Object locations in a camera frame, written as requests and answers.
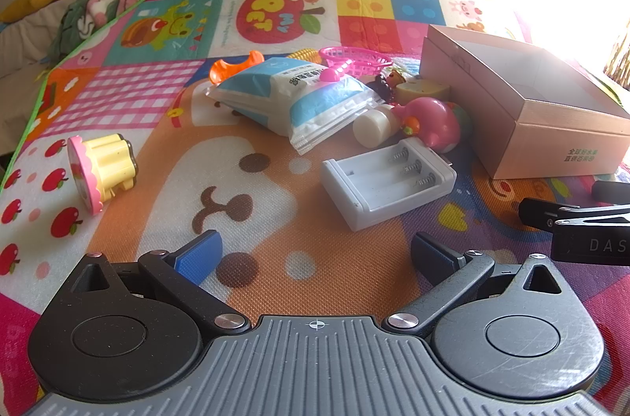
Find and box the orange plastic clip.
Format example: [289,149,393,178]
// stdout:
[209,50,267,86]

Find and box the patterned curtain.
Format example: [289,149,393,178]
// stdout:
[598,37,630,92]

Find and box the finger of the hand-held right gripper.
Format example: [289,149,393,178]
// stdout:
[592,180,630,203]
[518,197,630,231]

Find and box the pink round toy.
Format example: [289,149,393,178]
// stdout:
[391,97,473,151]

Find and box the tan cardboard box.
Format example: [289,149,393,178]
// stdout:
[421,24,630,181]

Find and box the small white bottle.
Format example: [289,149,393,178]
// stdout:
[352,105,397,147]

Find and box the blue white plastic packet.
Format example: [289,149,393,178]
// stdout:
[204,56,385,156]

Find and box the green pink plush toy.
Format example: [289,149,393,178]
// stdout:
[49,0,151,57]

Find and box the pink yellow cupcake toy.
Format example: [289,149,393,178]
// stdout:
[67,133,139,215]

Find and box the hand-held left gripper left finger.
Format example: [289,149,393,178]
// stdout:
[74,229,252,338]

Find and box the white battery charger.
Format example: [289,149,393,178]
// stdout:
[321,137,458,232]

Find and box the yellow cushion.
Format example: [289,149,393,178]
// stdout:
[0,0,56,23]

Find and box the yellow cheese keychain toy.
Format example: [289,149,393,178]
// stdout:
[398,78,451,106]

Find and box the colourful cartoon play mat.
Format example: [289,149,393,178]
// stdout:
[0,0,630,416]

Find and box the dark-haired doll keychain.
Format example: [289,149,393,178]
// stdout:
[367,69,407,107]

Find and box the pink plastic basket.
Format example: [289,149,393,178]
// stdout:
[318,45,395,83]

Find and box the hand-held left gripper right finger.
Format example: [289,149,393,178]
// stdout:
[384,231,567,338]

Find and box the pink white plush toy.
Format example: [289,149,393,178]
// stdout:
[81,0,130,28]

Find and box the yellow corn toy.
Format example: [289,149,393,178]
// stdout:
[287,47,328,63]

